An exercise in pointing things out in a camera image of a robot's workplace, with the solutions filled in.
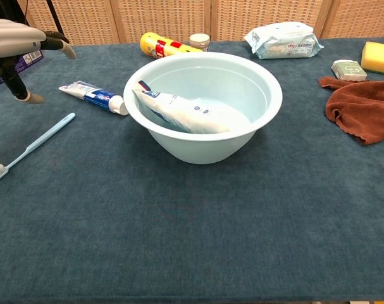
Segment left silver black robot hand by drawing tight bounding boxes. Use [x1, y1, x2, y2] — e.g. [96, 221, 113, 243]
[0, 16, 77, 105]

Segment blue white toothpaste tube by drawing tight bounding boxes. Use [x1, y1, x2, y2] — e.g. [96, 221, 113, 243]
[58, 80, 130, 117]

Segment light blue toothbrush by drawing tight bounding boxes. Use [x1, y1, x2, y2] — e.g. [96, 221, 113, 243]
[0, 112, 77, 182]

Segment light blue plastic basin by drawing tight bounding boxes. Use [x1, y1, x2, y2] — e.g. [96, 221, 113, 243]
[123, 51, 284, 165]

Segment purple toothpaste box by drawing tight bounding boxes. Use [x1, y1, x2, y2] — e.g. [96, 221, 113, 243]
[0, 50, 44, 92]

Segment black tripod stand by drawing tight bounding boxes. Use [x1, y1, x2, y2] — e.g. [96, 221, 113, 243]
[46, 0, 69, 46]

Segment yellow red canister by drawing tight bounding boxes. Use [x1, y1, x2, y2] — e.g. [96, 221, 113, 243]
[139, 32, 204, 60]

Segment wicker folding screen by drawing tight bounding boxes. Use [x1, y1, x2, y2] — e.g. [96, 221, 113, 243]
[17, 0, 384, 47]

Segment small white round jar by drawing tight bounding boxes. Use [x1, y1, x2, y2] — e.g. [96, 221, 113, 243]
[189, 33, 211, 53]

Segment light blue wet wipes pack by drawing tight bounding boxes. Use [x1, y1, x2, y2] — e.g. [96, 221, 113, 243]
[244, 21, 325, 60]

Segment dark blue table cloth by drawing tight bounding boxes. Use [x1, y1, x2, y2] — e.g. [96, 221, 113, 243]
[0, 37, 384, 301]

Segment small green soap box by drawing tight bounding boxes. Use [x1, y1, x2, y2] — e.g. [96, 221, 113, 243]
[330, 59, 368, 82]

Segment brown towel cloth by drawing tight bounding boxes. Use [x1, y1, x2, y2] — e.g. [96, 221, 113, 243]
[318, 75, 384, 146]

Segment yellow sponge block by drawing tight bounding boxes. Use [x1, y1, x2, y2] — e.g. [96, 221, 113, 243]
[360, 41, 384, 75]

